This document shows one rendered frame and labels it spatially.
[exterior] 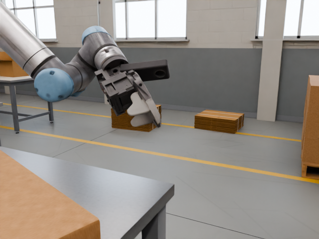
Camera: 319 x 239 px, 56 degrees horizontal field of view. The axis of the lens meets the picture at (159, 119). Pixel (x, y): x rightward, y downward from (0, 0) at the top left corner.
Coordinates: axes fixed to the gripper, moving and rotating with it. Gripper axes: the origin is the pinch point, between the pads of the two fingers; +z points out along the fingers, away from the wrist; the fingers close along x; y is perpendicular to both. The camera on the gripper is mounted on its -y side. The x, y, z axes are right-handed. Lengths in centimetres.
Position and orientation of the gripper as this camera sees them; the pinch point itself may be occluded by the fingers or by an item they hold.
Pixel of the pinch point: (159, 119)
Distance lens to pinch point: 63.5
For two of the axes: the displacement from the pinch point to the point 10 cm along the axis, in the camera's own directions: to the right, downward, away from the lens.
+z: 4.6, 6.8, -5.7
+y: -8.8, 4.3, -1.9
